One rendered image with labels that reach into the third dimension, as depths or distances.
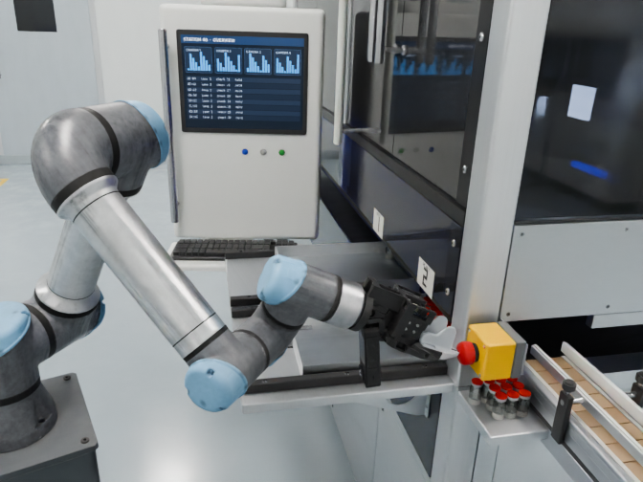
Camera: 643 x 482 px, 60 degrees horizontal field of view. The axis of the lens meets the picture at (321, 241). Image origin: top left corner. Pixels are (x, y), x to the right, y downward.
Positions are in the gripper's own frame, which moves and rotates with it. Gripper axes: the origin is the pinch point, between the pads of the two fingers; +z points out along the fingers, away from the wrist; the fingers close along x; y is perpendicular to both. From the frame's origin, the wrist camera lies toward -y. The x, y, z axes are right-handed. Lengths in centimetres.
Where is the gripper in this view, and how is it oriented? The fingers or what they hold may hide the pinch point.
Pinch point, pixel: (449, 354)
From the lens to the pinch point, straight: 99.8
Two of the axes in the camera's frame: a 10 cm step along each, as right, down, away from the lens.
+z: 8.7, 3.5, 3.3
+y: 4.4, -8.6, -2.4
